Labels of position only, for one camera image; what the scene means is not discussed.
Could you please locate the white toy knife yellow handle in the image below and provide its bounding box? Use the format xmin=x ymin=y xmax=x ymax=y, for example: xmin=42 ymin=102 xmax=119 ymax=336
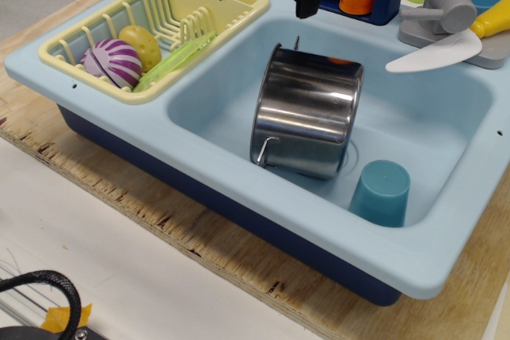
xmin=385 ymin=0 xmax=509 ymax=73

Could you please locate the purple white toy vegetable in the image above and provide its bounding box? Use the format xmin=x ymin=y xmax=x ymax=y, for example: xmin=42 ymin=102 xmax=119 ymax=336
xmin=80 ymin=38 xmax=142 ymax=90

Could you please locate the teal plastic cup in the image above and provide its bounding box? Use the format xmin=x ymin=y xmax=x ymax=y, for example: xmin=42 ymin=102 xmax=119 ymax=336
xmin=348 ymin=160 xmax=410 ymax=228

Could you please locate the yellow dish rack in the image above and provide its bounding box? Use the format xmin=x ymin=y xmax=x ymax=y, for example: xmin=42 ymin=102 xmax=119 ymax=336
xmin=38 ymin=0 xmax=270 ymax=104

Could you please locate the stainless steel pot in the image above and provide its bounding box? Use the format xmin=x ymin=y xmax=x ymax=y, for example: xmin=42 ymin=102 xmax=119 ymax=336
xmin=249 ymin=44 xmax=364 ymax=179

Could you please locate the black cable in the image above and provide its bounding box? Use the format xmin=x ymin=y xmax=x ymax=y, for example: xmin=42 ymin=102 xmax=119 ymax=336
xmin=0 ymin=269 xmax=83 ymax=340

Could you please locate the yellow tape piece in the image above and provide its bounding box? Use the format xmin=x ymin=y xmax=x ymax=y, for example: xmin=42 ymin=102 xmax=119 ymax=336
xmin=41 ymin=303 xmax=92 ymax=334

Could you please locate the light blue toy sink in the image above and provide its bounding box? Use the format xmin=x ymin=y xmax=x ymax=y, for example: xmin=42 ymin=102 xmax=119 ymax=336
xmin=4 ymin=0 xmax=509 ymax=306

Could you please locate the green toy vegetable strip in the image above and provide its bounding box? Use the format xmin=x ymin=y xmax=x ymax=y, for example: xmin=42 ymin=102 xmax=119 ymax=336
xmin=132 ymin=32 xmax=216 ymax=93

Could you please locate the grey toy faucet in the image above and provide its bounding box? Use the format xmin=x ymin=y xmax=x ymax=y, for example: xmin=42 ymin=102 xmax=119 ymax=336
xmin=398 ymin=0 xmax=509 ymax=69

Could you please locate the plywood board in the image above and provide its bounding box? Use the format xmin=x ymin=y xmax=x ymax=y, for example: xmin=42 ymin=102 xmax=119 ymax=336
xmin=0 ymin=0 xmax=510 ymax=340

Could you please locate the yellow toy potato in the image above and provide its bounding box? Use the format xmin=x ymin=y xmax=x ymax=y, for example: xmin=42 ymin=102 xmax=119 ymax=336
xmin=119 ymin=25 xmax=163 ymax=72

